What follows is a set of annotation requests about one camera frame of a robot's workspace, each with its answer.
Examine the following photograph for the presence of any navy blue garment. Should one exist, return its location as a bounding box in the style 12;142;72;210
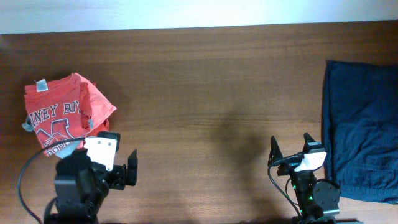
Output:
322;60;397;204

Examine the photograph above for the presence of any right black cable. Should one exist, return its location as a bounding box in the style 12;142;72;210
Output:
267;154;307;220

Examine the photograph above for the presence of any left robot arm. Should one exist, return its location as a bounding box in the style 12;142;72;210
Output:
44;131;138;223

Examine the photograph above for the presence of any black cable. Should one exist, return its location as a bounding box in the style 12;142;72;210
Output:
17;136;88;224
267;154;307;220

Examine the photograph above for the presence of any grey folded shirt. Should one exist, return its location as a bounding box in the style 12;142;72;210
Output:
22;117;88;158

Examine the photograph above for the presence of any orange-red t-shirt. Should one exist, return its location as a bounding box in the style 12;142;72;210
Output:
24;73;94;157

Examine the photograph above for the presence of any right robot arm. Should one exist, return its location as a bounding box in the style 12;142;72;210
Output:
267;133;360;224

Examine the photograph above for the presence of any salmon folded shirt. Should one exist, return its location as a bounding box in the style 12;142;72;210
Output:
73;73;117;136

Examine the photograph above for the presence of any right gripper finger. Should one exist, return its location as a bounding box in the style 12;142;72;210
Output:
267;136;283;167
303;133;316;153

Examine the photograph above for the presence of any left black cable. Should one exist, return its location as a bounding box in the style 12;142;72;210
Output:
17;136;88;224

